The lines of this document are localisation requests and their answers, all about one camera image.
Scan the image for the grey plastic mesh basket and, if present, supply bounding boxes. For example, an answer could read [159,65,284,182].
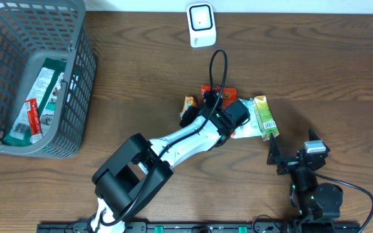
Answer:
[0,0,96,159]

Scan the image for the orange tissue pack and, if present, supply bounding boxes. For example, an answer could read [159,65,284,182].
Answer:
[180,96,198,118]

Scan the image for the mint wet wipes pack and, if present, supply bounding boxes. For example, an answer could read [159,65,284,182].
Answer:
[231,98,262,139]

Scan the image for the green tea drink carton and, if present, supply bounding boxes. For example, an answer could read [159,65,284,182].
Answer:
[253,95,279,141]

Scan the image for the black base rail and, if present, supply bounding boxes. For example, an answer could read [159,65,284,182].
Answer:
[37,221,362,233]

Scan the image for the white barcode scanner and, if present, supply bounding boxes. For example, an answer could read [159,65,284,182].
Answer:
[186,3,216,48]

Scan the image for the green white 3M package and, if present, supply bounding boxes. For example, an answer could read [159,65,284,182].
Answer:
[3,58,66,146]

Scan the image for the red snack bag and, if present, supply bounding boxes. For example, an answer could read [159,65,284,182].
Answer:
[201,85,238,109]

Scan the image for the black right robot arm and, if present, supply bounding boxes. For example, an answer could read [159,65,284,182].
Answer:
[267,130,343,222]

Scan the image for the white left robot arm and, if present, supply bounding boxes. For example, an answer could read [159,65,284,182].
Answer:
[89,93,250,232]

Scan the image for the red chocolate bar wrapper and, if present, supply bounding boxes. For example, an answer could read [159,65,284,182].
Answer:
[25,98,42,136]

